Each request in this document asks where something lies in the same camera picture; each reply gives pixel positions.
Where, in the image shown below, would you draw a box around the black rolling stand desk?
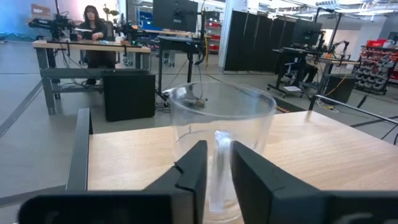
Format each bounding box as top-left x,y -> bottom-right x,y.
156,34 -> 207,102

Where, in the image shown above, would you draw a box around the wooden workbench with grey legs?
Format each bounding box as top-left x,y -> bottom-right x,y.
32,39 -> 152,116

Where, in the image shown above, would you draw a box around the white pillar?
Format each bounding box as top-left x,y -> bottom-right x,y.
217,0 -> 249,68

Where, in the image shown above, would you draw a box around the clear glass mug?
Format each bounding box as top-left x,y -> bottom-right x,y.
167,81 -> 277,224

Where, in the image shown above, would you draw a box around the red parts bin rack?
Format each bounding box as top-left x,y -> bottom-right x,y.
352,38 -> 398,96

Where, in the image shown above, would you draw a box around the black cabinet box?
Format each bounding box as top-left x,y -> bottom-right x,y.
101,69 -> 157,123

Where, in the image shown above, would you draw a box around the yellow cable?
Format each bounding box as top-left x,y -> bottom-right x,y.
324,72 -> 349,98

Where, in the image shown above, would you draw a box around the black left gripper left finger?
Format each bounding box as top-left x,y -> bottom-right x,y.
17,139 -> 208,224

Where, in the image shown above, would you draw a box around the small black monitor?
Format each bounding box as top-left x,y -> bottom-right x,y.
291,19 -> 323,47

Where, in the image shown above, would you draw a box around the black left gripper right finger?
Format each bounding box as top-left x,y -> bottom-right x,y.
231,140 -> 398,224

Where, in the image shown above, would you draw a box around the black partition screen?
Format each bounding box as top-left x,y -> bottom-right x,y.
223,9 -> 296,74

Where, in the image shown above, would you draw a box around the large black monitor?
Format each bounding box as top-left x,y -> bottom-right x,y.
152,0 -> 199,33

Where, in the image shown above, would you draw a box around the person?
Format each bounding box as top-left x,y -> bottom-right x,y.
75,4 -> 118,86

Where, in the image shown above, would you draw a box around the black box under desk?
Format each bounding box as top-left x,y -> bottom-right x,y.
323,73 -> 358,104

